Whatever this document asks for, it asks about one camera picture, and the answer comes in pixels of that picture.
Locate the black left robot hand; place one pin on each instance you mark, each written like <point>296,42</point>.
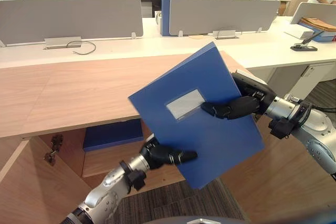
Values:
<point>165,154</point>

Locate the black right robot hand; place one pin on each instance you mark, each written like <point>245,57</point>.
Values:
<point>236,104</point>

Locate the blue file folder with label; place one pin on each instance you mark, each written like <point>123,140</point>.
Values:
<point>210,119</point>

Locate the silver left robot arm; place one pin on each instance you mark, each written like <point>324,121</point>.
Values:
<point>110,190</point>

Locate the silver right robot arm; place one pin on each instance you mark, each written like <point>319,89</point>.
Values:
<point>304,127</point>

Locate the blue folder lying flat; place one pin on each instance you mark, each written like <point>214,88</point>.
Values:
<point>113,134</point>

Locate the white office desk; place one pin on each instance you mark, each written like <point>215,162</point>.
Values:
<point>168,48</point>

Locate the wooden office cabinet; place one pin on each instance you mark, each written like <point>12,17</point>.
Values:
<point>78,108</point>

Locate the metal cabinet door hinge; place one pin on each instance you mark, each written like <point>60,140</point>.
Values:
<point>53,149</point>

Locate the wooden cabinet door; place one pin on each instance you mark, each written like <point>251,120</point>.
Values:
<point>34,182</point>

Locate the grey desk divider panel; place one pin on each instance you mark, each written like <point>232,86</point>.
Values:
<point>223,15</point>
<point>311,11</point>
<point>71,19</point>

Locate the blue upright file box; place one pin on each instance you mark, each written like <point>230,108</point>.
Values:
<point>165,15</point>

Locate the brown paper envelope stack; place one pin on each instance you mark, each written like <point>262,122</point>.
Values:
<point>319,24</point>

